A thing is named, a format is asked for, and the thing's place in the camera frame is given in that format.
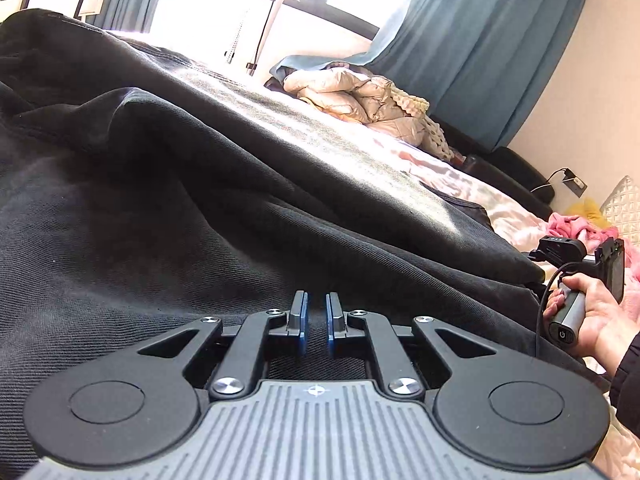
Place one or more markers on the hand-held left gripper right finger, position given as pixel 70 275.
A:
pixel 331 322

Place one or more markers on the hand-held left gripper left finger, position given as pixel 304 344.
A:
pixel 303 322

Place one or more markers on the black pants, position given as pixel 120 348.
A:
pixel 150 185

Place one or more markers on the person's right forearm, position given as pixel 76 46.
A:
pixel 627 380

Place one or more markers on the person's right hand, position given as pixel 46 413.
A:
pixel 602 322

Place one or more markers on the pink fleece blanket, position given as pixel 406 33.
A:
pixel 570 225

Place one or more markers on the yellow plush toy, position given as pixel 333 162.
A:
pixel 587 210

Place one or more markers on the white quilted pillow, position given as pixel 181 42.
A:
pixel 622 205

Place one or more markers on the black sofa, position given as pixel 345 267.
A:
pixel 510 170

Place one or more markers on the cream knit blanket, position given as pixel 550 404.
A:
pixel 432 132

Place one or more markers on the beige puffer jacket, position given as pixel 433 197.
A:
pixel 340 95

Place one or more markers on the wall power outlet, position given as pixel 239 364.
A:
pixel 575 184

